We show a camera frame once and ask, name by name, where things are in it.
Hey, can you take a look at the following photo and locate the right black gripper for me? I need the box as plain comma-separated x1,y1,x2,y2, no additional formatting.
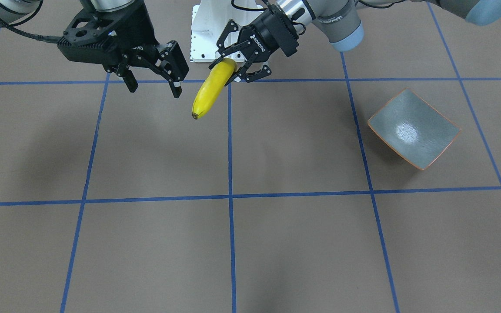
57,4,189,99

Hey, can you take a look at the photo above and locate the black braided cable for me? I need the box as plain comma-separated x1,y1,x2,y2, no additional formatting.
0,0,64,44

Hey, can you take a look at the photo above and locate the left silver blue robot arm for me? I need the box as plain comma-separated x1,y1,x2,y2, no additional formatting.
209,0,364,83

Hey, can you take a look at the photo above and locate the grey square plate orange rim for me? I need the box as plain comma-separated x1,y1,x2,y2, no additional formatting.
367,88,461,170

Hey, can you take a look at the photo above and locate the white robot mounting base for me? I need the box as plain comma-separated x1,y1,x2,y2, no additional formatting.
190,0,263,63

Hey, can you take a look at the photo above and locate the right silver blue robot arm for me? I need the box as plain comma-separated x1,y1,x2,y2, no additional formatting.
0,0,189,98

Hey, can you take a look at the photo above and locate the yellow banana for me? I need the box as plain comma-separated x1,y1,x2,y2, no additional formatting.
191,58,237,120

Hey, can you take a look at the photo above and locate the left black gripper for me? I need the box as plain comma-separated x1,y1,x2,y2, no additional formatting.
209,10,299,84

